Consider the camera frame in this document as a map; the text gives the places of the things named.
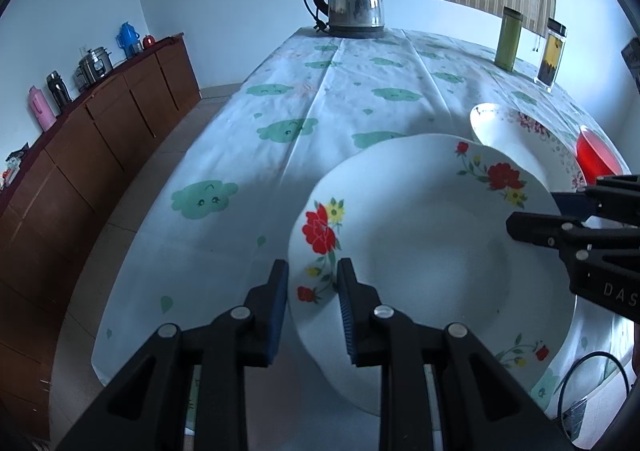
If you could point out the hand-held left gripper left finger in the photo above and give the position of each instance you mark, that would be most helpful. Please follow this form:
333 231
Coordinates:
280 303

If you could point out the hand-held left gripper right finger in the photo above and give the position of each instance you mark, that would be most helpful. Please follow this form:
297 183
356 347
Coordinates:
345 313

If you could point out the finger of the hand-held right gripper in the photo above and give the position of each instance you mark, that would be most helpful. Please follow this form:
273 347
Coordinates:
535 228
570 203

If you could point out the white plate with red flowers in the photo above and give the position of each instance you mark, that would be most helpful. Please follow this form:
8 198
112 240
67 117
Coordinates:
425 231

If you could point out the red bowl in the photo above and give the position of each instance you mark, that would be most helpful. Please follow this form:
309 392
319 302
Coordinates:
595 156

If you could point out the white plate with patterned rim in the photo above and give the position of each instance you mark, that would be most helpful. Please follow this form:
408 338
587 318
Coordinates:
505 126

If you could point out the clear tea bottle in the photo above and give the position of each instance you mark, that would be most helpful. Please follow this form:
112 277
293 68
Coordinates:
550 56

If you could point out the green tumbler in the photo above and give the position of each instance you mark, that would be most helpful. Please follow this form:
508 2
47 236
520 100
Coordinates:
508 38

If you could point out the white tablecloth with green clouds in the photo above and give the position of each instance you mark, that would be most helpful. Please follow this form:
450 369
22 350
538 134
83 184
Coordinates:
300 96

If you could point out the brown wooden sideboard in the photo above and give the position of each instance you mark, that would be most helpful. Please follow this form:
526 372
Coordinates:
100 141

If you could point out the black kettle base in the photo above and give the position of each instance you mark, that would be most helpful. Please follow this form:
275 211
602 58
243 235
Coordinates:
357 32

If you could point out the silver rice cooker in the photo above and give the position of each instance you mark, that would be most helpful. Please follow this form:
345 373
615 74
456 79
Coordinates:
92 68

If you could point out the blue plastic jug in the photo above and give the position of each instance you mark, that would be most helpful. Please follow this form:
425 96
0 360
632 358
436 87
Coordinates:
128 38

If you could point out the black thermos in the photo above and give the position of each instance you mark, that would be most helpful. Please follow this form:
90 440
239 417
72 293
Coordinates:
59 91

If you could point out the pink thermos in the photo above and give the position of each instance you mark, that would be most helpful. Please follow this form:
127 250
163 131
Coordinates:
41 111

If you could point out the dark wall hanging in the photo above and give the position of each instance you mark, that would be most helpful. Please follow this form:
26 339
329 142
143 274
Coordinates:
632 63

